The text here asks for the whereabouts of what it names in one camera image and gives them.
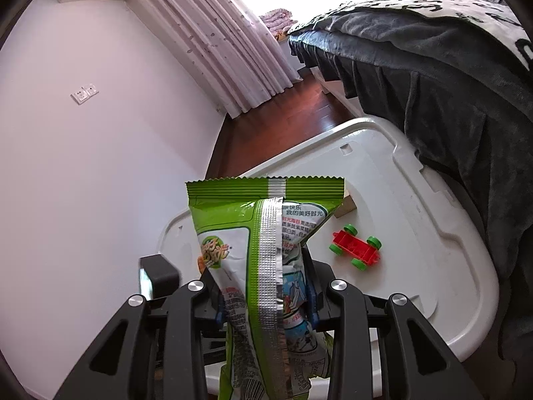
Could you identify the small wooden block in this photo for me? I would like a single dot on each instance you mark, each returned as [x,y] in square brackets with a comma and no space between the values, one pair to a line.
[347,205]

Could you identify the green snack bag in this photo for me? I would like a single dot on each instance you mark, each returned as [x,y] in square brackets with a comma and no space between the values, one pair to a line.
[251,232]

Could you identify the red toy car green wheels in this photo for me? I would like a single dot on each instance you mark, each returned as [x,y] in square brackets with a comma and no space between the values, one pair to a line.
[363,253]

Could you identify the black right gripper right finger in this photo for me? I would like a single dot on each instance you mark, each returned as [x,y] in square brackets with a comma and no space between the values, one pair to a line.
[415,362]

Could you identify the white plastic bin lid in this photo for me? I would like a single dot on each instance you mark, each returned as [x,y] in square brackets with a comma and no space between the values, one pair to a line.
[431,251]

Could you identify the black white patterned quilt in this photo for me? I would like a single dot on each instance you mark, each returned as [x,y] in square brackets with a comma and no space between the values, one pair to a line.
[493,16]

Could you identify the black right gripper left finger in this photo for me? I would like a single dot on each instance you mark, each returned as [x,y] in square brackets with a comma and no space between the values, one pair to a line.
[154,346]

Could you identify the pink folded blanket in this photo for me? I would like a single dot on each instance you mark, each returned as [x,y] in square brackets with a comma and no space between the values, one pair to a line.
[278,22]

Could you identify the pink patterned curtain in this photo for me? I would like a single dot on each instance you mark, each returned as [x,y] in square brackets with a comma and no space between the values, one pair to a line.
[227,50]

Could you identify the white wall socket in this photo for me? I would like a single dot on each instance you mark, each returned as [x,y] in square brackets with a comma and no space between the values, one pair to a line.
[83,94]

